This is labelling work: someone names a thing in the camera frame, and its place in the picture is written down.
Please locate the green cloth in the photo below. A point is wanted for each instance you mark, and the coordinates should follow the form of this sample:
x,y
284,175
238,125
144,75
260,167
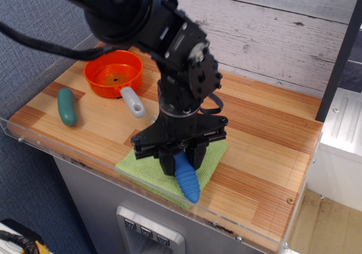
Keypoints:
x,y
148,173

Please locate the blue handled metal fork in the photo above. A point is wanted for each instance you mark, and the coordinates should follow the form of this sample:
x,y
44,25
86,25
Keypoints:
x,y
187,178

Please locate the orange toy pot grey handle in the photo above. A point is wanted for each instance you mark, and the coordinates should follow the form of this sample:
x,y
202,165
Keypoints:
x,y
117,74

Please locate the clear acrylic table guard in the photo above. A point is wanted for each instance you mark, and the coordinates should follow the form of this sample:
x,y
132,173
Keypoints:
x,y
255,189

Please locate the grey cabinet with button panel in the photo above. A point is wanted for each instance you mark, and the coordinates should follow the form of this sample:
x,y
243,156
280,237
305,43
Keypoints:
x,y
121,220

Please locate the white metal side unit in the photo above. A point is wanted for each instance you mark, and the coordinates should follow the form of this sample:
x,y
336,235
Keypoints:
x,y
335,171

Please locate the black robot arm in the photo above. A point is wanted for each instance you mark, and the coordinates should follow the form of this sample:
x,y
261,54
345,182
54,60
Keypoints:
x,y
189,73

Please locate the teal green toy pickle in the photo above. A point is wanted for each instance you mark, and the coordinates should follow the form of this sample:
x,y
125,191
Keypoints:
x,y
67,107

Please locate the dark right vertical post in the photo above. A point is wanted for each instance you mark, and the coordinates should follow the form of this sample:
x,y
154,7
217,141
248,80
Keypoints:
x,y
340,63

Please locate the yellow and black object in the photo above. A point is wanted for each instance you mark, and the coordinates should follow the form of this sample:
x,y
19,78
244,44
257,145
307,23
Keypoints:
x,y
39,249

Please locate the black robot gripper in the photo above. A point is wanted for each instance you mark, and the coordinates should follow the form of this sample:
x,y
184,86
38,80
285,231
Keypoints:
x,y
168,136

